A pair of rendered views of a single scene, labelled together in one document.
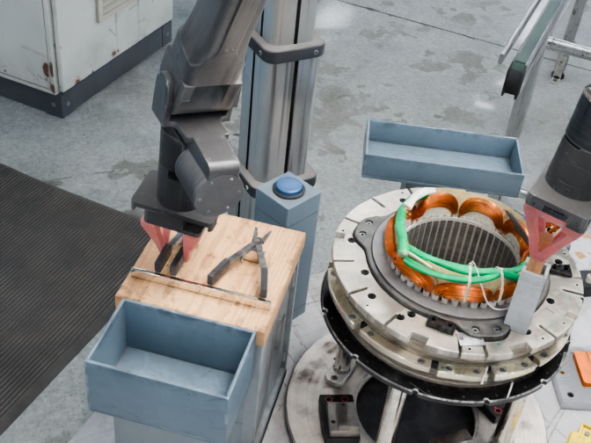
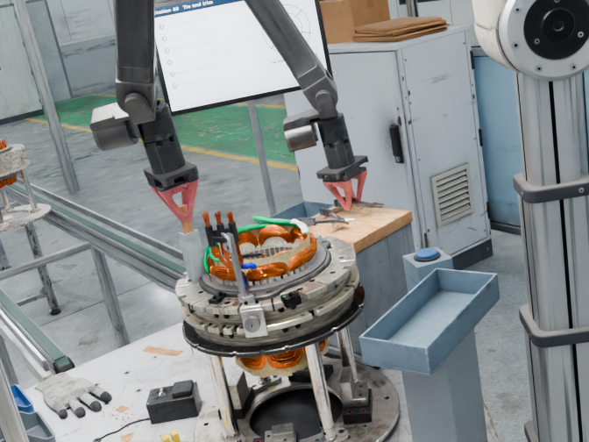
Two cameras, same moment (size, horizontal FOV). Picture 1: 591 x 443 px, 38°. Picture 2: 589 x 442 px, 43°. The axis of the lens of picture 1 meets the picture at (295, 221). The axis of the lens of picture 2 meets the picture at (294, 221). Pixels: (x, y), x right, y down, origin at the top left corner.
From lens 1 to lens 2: 2.01 m
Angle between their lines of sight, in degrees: 106
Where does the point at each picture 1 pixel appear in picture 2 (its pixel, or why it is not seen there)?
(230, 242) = (360, 224)
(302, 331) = not seen: hidden behind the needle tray
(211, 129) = (308, 113)
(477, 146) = (445, 342)
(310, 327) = not seen: hidden behind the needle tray
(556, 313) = (190, 291)
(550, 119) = not seen: outside the picture
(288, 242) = (347, 238)
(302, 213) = (410, 272)
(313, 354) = (376, 374)
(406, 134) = (479, 302)
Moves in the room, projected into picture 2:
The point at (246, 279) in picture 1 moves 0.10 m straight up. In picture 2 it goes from (325, 228) to (316, 181)
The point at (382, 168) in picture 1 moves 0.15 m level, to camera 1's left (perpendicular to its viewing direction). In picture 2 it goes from (429, 287) to (464, 252)
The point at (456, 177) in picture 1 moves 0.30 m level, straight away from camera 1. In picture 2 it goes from (394, 318) to (581, 368)
